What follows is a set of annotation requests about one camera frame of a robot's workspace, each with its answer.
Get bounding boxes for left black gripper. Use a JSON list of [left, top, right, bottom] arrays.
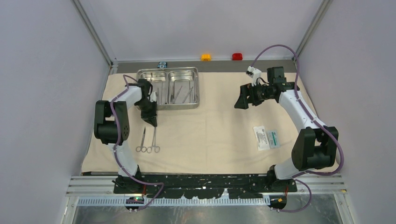
[[135, 98, 157, 127]]

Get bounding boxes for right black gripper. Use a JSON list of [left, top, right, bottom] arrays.
[[234, 80, 274, 109]]

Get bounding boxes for wire mesh steel basket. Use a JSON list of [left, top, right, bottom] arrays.
[[136, 66, 201, 111]]

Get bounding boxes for long steel forceps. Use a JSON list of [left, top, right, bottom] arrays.
[[147, 127, 161, 153]]

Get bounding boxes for green white packet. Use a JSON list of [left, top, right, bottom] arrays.
[[267, 130, 281, 149]]

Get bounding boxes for beige cloth wrap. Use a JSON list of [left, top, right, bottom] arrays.
[[81, 71, 341, 175]]

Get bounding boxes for white sterile pouch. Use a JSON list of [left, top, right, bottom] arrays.
[[253, 126, 270, 151]]

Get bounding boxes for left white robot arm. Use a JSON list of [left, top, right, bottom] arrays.
[[93, 79, 157, 193]]

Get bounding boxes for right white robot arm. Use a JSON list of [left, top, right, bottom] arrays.
[[234, 66, 339, 192]]

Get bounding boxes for left steel tray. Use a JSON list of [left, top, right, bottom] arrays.
[[137, 69, 167, 105]]

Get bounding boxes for steel tray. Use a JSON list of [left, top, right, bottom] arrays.
[[166, 68, 200, 108], [137, 69, 167, 105]]

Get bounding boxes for red button block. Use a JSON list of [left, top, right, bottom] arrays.
[[232, 53, 243, 61]]

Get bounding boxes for right steel tray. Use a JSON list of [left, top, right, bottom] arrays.
[[166, 68, 200, 108]]

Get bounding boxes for steel tweezers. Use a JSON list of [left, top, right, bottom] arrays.
[[170, 86, 194, 104]]

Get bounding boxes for small blue owl toy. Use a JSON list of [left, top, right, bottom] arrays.
[[157, 62, 167, 69]]

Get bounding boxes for yellow button block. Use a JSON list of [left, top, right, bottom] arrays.
[[200, 54, 212, 61]]

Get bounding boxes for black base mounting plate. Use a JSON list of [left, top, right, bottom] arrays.
[[113, 174, 297, 199]]

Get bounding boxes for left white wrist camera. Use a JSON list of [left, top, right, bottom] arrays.
[[149, 91, 158, 102]]

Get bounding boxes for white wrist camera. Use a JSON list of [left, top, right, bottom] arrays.
[[246, 66, 262, 86], [149, 91, 158, 102]]

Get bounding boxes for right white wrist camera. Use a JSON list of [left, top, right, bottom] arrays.
[[246, 66, 262, 86]]

